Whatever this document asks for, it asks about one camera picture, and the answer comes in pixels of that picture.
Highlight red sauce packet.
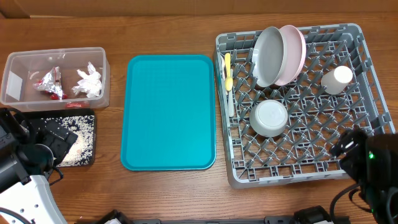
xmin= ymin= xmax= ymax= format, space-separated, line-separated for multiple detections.
xmin=65 ymin=101 xmax=86 ymax=108

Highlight silver foil wrapper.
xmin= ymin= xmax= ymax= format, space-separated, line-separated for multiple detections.
xmin=33 ymin=67 xmax=68 ymax=100

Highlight white napkin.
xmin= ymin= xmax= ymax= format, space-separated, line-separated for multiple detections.
xmin=72 ymin=62 xmax=102 ymax=98

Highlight white plastic cup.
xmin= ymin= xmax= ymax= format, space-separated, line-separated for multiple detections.
xmin=321 ymin=66 xmax=353 ymax=95

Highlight grey bowl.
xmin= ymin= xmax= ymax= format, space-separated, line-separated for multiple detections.
xmin=249 ymin=100 xmax=289 ymax=137

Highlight white large plate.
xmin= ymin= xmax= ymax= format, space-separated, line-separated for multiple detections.
xmin=275 ymin=25 xmax=306 ymax=86

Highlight grey small plate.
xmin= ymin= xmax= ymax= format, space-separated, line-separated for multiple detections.
xmin=252 ymin=26 xmax=287 ymax=88

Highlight white plastic knife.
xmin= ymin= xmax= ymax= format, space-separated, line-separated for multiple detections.
xmin=221 ymin=58 xmax=234 ymax=118

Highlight yellow plastic spoon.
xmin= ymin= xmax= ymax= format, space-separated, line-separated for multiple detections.
xmin=224 ymin=53 xmax=233 ymax=91

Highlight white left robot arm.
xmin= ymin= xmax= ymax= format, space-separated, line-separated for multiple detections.
xmin=1 ymin=108 xmax=78 ymax=223

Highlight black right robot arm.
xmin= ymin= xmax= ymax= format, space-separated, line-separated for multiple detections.
xmin=330 ymin=129 xmax=397 ymax=224

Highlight grey dishwasher rack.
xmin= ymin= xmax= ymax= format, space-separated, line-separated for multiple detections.
xmin=214 ymin=23 xmax=395 ymax=189

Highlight black plastic tray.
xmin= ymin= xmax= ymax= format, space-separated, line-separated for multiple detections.
xmin=23 ymin=108 xmax=96 ymax=161

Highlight spilled white rice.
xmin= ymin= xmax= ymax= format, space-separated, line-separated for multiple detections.
xmin=45 ymin=115 xmax=95 ymax=167

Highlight clear plastic bin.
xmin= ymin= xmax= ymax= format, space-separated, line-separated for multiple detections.
xmin=1 ymin=47 xmax=110 ymax=112

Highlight teal serving tray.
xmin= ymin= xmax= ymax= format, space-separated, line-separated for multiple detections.
xmin=121 ymin=55 xmax=216 ymax=171

